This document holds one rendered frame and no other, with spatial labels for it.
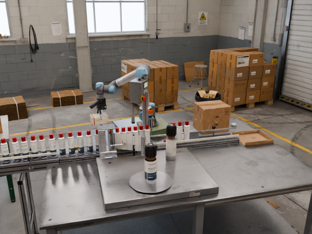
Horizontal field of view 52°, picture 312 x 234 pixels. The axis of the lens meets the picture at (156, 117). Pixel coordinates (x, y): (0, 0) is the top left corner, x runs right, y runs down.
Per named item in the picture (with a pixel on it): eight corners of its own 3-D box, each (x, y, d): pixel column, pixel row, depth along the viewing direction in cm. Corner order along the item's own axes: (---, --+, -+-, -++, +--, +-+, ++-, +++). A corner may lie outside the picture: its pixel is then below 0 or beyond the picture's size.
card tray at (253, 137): (244, 146, 300) (245, 142, 299) (231, 135, 324) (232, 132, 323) (273, 143, 307) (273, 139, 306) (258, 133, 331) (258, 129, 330)
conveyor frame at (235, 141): (59, 164, 267) (58, 159, 266) (59, 158, 277) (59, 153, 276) (238, 143, 307) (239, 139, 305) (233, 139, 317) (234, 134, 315)
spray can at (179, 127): (177, 144, 293) (178, 123, 286) (175, 141, 298) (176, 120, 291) (183, 143, 295) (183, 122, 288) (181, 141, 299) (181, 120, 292)
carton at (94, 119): (93, 125, 318) (92, 118, 316) (89, 121, 329) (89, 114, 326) (108, 123, 324) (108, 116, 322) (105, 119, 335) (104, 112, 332)
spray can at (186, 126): (184, 143, 295) (185, 122, 288) (182, 140, 300) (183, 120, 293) (190, 142, 296) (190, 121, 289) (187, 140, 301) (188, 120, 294)
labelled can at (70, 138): (69, 156, 270) (67, 133, 263) (68, 153, 275) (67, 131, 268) (75, 155, 272) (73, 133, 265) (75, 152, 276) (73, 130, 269)
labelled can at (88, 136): (87, 154, 274) (85, 132, 267) (87, 151, 279) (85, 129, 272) (93, 153, 275) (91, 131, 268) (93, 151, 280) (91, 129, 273)
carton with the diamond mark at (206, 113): (201, 134, 321) (203, 109, 312) (192, 126, 343) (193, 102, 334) (229, 131, 329) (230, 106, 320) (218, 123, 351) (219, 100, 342)
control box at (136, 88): (129, 102, 276) (129, 81, 269) (137, 97, 291) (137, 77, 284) (140, 104, 273) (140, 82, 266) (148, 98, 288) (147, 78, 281)
